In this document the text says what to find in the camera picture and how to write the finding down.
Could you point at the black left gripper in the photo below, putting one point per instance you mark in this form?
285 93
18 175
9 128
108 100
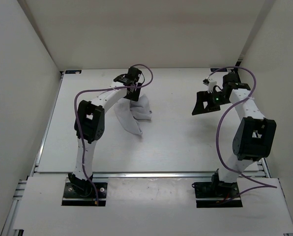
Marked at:
133 96

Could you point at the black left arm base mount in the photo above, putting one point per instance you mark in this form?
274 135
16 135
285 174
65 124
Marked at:
84 195

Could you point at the blue corner label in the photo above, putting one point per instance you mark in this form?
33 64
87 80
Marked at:
73 71
216 69

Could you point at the aluminium left front frame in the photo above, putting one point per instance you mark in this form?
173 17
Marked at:
8 228

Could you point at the blue left corner label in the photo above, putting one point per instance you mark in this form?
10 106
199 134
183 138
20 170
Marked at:
73 71

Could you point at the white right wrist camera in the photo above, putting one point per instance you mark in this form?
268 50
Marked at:
210 84

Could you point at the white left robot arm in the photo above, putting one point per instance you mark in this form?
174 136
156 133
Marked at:
90 107

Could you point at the white fabric skirt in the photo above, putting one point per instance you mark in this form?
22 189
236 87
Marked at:
130 113

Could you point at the blue right corner label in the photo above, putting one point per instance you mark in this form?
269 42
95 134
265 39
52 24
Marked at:
216 69

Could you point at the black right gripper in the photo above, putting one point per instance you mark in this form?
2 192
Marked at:
202 97

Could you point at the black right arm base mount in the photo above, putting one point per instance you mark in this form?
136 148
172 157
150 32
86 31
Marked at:
216 194

